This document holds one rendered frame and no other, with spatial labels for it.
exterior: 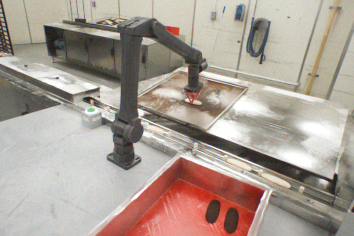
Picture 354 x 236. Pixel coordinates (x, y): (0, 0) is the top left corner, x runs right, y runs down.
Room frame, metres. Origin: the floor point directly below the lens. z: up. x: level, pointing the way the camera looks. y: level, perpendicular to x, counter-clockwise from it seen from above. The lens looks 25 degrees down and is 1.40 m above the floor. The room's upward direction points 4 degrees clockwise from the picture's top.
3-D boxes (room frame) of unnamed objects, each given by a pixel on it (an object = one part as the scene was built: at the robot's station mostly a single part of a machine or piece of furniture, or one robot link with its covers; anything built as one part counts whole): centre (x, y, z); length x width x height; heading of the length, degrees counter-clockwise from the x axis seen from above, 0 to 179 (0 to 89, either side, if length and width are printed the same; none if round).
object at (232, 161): (0.77, -0.25, 0.86); 0.10 x 0.04 x 0.01; 56
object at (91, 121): (1.06, 0.42, 0.84); 0.08 x 0.08 x 0.11; 56
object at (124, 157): (0.79, 0.20, 0.86); 0.12 x 0.09 x 0.08; 56
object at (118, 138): (0.81, 0.19, 0.94); 0.09 x 0.05 x 0.10; 147
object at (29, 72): (1.63, 1.04, 0.89); 1.25 x 0.18 x 0.09; 56
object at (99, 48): (5.06, 1.43, 0.51); 3.00 x 1.26 x 1.03; 56
